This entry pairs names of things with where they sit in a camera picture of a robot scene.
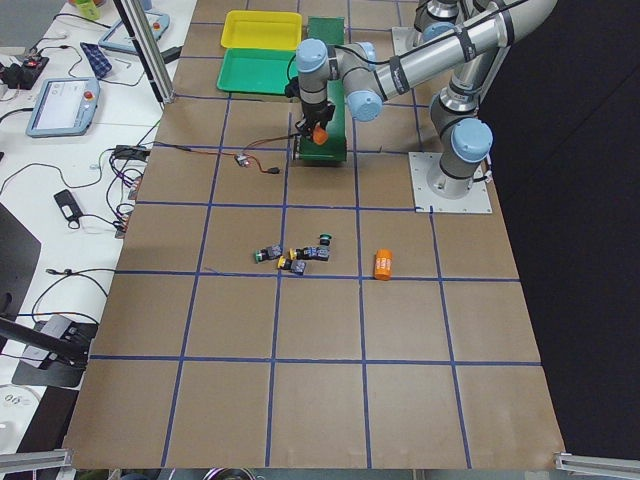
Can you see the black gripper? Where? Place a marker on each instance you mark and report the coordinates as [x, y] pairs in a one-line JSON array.
[[316, 111]]

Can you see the plain orange cylinder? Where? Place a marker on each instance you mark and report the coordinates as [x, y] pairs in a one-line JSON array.
[[319, 135]]

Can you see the green button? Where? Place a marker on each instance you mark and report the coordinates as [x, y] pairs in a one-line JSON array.
[[325, 240], [272, 252]]

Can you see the yellow button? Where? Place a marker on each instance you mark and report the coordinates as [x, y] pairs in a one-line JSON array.
[[318, 253], [294, 266]]

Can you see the orange cylinder with label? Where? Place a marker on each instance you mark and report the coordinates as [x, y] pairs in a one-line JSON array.
[[383, 265]]

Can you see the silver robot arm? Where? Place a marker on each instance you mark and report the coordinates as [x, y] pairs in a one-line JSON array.
[[468, 38], [433, 17]]

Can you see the green plastic tray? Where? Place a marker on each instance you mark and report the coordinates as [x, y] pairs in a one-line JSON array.
[[256, 71]]

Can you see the small controller circuit board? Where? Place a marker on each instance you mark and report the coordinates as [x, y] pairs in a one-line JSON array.
[[243, 160]]

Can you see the green conveyor belt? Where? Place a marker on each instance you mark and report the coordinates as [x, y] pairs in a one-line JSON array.
[[317, 80]]

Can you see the yellow plastic tray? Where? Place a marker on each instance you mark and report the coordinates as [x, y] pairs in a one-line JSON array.
[[255, 29]]

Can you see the blue plaid cloth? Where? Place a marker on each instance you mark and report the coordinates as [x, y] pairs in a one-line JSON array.
[[97, 60]]

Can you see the upper teach pendant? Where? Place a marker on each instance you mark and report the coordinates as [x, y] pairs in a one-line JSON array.
[[64, 107]]

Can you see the black power adapter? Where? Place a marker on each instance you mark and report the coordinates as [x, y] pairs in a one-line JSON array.
[[68, 205]]

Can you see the black monitor stand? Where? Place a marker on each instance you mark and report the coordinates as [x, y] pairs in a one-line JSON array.
[[56, 350]]

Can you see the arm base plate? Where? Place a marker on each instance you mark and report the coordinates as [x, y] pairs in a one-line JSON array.
[[436, 192], [405, 39]]

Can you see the aluminium frame post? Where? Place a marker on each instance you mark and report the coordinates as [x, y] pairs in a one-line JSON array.
[[136, 23]]

